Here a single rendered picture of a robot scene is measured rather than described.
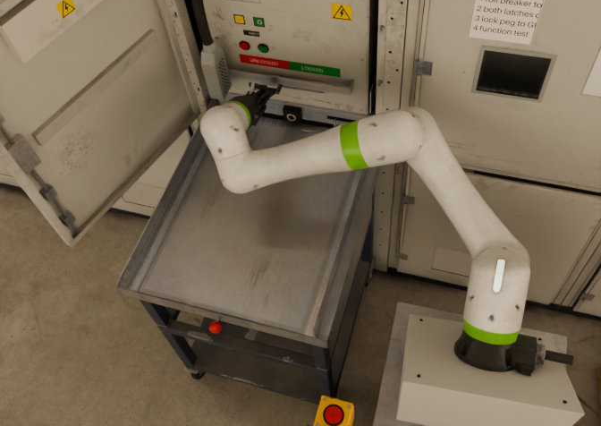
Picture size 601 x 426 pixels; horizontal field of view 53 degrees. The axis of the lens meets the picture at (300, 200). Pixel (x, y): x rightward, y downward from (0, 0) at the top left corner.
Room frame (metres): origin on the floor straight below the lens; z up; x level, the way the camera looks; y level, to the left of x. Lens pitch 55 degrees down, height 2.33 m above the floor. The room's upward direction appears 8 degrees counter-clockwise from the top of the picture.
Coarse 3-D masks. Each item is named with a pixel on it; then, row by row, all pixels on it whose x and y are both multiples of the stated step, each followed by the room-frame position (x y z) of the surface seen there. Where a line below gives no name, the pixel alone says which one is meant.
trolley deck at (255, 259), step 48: (192, 192) 1.13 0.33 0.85; (288, 192) 1.08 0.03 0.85; (336, 192) 1.05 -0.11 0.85; (192, 240) 0.96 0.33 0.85; (240, 240) 0.94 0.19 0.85; (288, 240) 0.91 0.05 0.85; (144, 288) 0.82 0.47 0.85; (192, 288) 0.80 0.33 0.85; (240, 288) 0.78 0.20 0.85; (288, 288) 0.76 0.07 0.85; (336, 288) 0.74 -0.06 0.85; (288, 336) 0.64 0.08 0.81
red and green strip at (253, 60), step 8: (240, 56) 1.44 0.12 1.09; (248, 56) 1.43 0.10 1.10; (256, 56) 1.42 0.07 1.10; (264, 64) 1.41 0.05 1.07; (272, 64) 1.40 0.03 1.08; (280, 64) 1.39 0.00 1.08; (288, 64) 1.38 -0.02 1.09; (296, 64) 1.37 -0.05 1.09; (304, 64) 1.36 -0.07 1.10; (312, 64) 1.35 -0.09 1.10; (312, 72) 1.35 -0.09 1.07; (320, 72) 1.34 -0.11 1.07; (328, 72) 1.33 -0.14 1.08; (336, 72) 1.32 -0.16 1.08
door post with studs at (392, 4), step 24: (384, 0) 1.23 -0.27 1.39; (384, 24) 1.22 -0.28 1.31; (384, 48) 1.22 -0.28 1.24; (384, 72) 1.22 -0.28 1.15; (384, 96) 1.22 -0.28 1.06; (384, 168) 1.21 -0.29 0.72; (384, 192) 1.21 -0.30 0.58; (384, 216) 1.21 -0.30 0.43; (384, 240) 1.21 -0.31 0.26; (384, 264) 1.20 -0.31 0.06
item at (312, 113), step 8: (232, 96) 1.45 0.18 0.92; (272, 104) 1.40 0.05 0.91; (280, 104) 1.38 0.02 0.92; (288, 104) 1.37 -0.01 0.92; (296, 104) 1.37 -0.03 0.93; (264, 112) 1.41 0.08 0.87; (272, 112) 1.40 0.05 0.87; (280, 112) 1.39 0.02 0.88; (304, 112) 1.35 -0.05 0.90; (312, 112) 1.34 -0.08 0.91; (320, 112) 1.33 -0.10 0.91; (328, 112) 1.32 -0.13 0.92; (336, 112) 1.31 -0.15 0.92; (344, 112) 1.30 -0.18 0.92; (352, 112) 1.30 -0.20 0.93; (368, 112) 1.29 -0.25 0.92; (312, 120) 1.34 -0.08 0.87; (320, 120) 1.33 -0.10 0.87; (328, 120) 1.32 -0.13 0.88; (336, 120) 1.31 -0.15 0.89; (344, 120) 1.30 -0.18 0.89; (352, 120) 1.29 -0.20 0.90
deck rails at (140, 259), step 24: (192, 144) 1.29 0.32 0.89; (192, 168) 1.23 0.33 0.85; (168, 192) 1.11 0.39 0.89; (360, 192) 1.04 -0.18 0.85; (168, 216) 1.06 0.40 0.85; (144, 240) 0.95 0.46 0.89; (336, 240) 0.89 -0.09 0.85; (144, 264) 0.90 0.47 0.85; (336, 264) 0.80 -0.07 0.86; (312, 312) 0.67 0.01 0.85; (312, 336) 0.61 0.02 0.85
